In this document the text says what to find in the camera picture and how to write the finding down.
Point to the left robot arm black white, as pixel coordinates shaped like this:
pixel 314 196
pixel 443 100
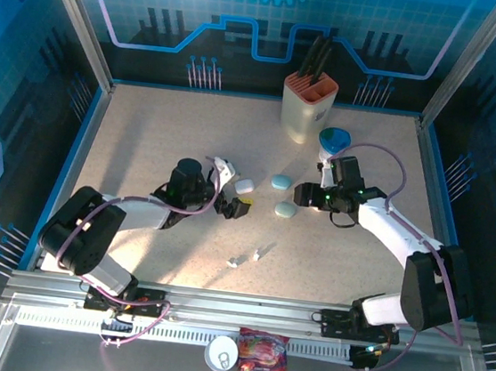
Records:
pixel 141 213

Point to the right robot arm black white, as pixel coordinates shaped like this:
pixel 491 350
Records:
pixel 395 233

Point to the white cup blue lid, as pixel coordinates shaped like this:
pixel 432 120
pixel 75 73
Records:
pixel 332 137

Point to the beige knife block orange top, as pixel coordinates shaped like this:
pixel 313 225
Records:
pixel 303 115

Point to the white pull-tab can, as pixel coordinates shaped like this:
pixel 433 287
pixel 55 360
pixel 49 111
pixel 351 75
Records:
pixel 220 352

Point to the purple Fox's candy bag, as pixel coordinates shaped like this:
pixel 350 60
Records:
pixel 261 361

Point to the aluminium side rail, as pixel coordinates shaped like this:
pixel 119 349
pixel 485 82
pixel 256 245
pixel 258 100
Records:
pixel 430 170
pixel 91 132

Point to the aluminium front rail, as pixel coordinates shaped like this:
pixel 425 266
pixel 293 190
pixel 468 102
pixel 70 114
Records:
pixel 238 307

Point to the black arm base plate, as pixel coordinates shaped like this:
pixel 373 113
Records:
pixel 149 302
pixel 335 323

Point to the aluminium frame post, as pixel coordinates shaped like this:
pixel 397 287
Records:
pixel 79 18
pixel 466 62

